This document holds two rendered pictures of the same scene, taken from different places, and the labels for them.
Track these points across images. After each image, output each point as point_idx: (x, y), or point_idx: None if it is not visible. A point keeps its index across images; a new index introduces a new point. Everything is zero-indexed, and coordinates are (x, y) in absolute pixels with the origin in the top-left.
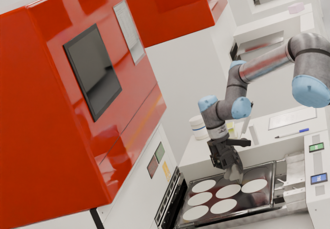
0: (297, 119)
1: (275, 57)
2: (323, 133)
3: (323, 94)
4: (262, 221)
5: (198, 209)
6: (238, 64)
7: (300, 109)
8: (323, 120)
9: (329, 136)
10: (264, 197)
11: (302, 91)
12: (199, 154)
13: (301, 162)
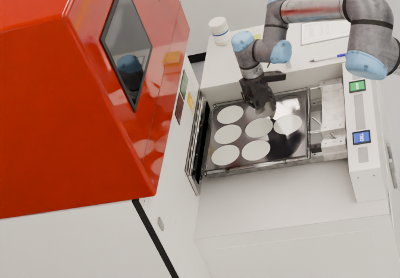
0: (333, 33)
1: (326, 10)
2: None
3: (380, 74)
4: (296, 166)
5: (227, 150)
6: (280, 0)
7: None
8: None
9: None
10: (300, 144)
11: (357, 69)
12: (223, 72)
13: (337, 91)
